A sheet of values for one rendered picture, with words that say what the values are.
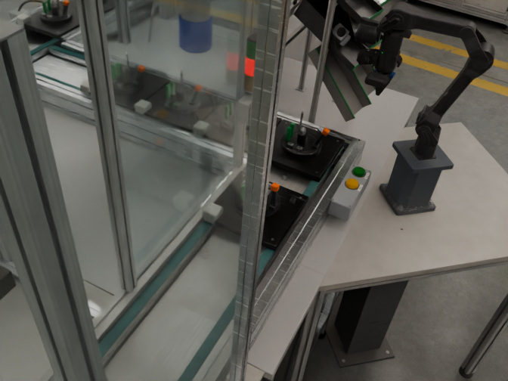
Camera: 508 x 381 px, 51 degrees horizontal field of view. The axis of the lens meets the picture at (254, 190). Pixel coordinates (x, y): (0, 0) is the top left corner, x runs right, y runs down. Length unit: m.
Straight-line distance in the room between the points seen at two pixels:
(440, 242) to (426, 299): 1.01
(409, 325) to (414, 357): 0.16
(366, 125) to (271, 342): 1.09
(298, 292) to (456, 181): 0.80
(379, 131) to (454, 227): 0.54
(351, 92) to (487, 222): 0.66
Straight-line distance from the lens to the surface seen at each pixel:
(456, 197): 1.97
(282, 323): 1.45
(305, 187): 1.75
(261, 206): 0.85
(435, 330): 2.67
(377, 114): 2.28
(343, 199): 1.66
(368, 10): 1.87
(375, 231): 1.74
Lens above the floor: 2.06
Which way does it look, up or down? 42 degrees down
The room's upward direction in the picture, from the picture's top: 6 degrees clockwise
